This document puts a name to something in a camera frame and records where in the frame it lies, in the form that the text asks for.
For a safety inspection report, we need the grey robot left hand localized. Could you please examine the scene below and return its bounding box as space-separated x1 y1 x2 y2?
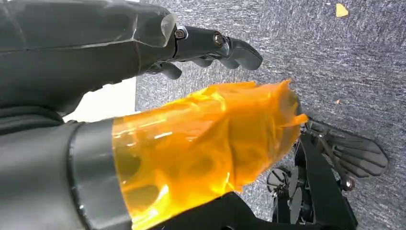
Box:
0 0 309 230

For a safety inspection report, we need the black robot foot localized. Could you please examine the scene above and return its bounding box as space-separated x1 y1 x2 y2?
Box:
303 119 390 193

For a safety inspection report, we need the yellow floor scrap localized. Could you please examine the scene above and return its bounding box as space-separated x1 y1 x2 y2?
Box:
335 3 350 18

